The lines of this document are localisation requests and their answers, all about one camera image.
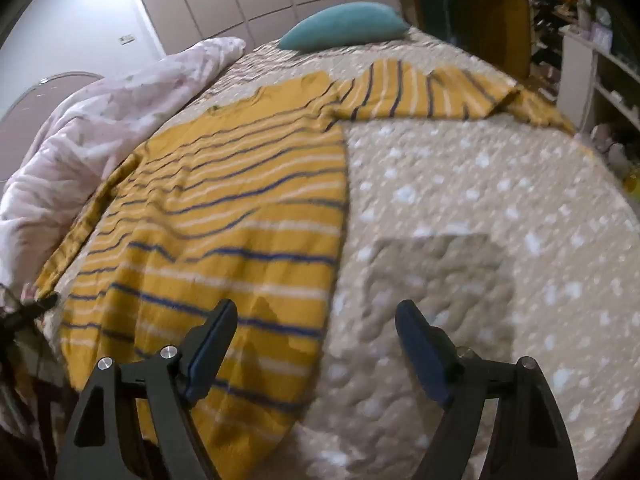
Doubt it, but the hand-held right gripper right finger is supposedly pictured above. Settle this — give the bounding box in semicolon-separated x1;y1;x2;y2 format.
395;300;579;480

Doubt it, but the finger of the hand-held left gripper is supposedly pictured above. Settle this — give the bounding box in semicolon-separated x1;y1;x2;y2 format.
0;292;60;332

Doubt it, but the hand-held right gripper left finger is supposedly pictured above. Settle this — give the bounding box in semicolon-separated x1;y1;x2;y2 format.
55;299;239;480

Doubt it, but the yellow striped shirt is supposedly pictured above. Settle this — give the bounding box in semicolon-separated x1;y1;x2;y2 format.
35;59;576;466

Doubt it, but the beige dotted quilt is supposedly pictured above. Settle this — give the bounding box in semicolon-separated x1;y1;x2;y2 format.
50;27;640;480

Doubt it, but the arched headboard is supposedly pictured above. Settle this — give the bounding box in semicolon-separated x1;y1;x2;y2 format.
0;72;103;181

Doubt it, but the pink floral duvet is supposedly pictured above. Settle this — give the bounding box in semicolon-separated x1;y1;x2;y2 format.
0;37;247;301

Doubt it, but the geometric patterned bed sheet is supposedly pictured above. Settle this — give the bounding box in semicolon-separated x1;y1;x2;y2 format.
197;27;521;111

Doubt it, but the teal pillow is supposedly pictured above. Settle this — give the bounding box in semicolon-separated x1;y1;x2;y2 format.
278;2;411;52

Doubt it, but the white shelf unit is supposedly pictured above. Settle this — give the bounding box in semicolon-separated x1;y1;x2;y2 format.
560;25;640;136

